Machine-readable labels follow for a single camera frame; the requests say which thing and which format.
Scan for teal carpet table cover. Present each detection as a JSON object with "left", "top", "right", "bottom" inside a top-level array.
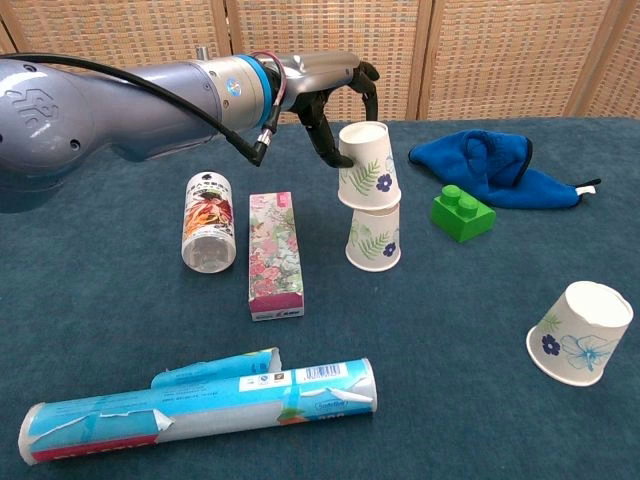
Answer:
[{"left": 0, "top": 115, "right": 640, "bottom": 480}]

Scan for white floral paper cup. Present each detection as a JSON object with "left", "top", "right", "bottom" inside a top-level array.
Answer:
[
  {"left": 337, "top": 120, "right": 403, "bottom": 210},
  {"left": 344, "top": 202, "right": 403, "bottom": 273}
]

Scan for clear bottle with colourful label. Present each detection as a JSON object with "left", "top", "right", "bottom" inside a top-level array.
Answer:
[{"left": 180, "top": 170, "right": 238, "bottom": 274}]

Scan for white cup large blue flower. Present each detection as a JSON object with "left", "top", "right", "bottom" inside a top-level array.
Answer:
[{"left": 525, "top": 280, "right": 635, "bottom": 387}]

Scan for blue microfiber cloth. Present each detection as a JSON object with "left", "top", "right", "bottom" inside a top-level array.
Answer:
[{"left": 408, "top": 129, "right": 603, "bottom": 210}]

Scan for woven bamboo screen panel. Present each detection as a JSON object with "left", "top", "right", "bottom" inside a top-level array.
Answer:
[
  {"left": 418, "top": 0, "right": 632, "bottom": 122},
  {"left": 0, "top": 14, "right": 21, "bottom": 57},
  {"left": 0, "top": 0, "right": 247, "bottom": 71},
  {"left": 564, "top": 0, "right": 640, "bottom": 119},
  {"left": 223, "top": 0, "right": 434, "bottom": 125}
]

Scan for blue plastic wrap roll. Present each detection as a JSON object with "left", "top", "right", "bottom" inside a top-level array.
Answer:
[{"left": 17, "top": 346, "right": 379, "bottom": 467}]

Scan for red wrist wires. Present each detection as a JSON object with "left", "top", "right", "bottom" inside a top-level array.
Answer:
[{"left": 251, "top": 49, "right": 287, "bottom": 109}]

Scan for pink floral carton box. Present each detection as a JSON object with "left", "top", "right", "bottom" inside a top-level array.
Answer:
[{"left": 248, "top": 190, "right": 306, "bottom": 323}]

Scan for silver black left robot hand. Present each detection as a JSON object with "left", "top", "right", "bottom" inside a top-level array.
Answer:
[{"left": 272, "top": 49, "right": 380, "bottom": 169}]

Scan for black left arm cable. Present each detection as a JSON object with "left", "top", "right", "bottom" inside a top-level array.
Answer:
[{"left": 0, "top": 52, "right": 279, "bottom": 168}]

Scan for green toy building block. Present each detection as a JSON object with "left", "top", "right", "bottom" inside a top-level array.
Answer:
[{"left": 430, "top": 184, "right": 497, "bottom": 245}]

